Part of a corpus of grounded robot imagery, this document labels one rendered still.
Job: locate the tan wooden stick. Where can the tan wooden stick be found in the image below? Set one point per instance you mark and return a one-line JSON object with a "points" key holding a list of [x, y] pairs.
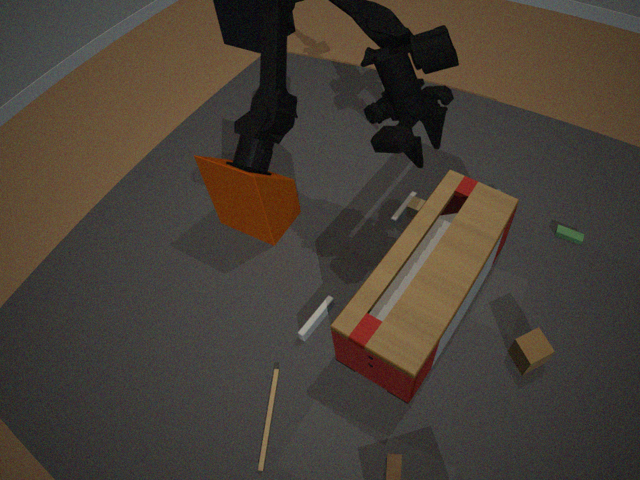
{"points": [[269, 418]]}

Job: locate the small green block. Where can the small green block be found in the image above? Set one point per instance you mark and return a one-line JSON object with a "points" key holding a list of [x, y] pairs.
{"points": [[569, 234]]}

